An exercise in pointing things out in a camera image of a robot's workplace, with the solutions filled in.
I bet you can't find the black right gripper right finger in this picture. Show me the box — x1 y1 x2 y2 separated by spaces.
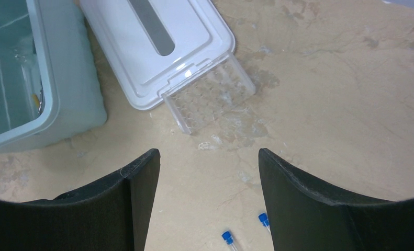
258 149 414 250

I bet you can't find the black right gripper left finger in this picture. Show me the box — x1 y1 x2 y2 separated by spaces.
0 149 160 250

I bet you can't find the blue cap test tube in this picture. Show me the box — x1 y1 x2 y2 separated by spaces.
258 213 271 234
221 231 241 251

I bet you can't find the teal plastic bin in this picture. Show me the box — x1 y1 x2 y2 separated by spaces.
0 1 107 153

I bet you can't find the clear plastic tube rack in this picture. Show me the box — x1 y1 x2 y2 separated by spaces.
162 52 256 135

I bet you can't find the white plastic bin lid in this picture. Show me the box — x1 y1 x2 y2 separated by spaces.
80 1 236 110

